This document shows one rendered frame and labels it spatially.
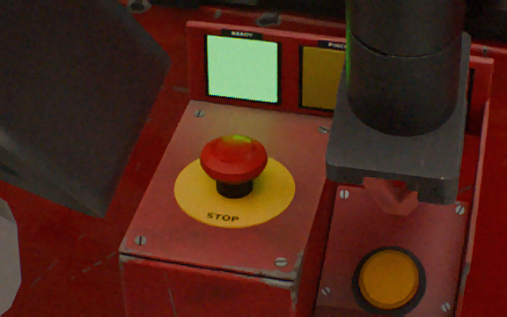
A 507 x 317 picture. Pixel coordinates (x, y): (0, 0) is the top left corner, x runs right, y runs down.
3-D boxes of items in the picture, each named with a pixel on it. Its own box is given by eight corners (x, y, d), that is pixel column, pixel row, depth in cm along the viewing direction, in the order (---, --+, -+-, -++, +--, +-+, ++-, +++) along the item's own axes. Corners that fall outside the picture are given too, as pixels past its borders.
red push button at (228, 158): (194, 212, 68) (191, 164, 66) (210, 172, 71) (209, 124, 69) (260, 222, 67) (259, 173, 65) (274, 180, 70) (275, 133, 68)
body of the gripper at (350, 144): (469, 55, 61) (479, -46, 55) (452, 203, 55) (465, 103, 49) (354, 40, 62) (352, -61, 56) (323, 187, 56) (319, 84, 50)
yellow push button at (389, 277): (356, 310, 72) (354, 303, 70) (365, 253, 73) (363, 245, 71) (413, 317, 71) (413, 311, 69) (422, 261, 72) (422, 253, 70)
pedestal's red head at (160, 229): (133, 386, 71) (105, 167, 61) (197, 231, 84) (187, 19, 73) (440, 437, 68) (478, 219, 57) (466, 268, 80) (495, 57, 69)
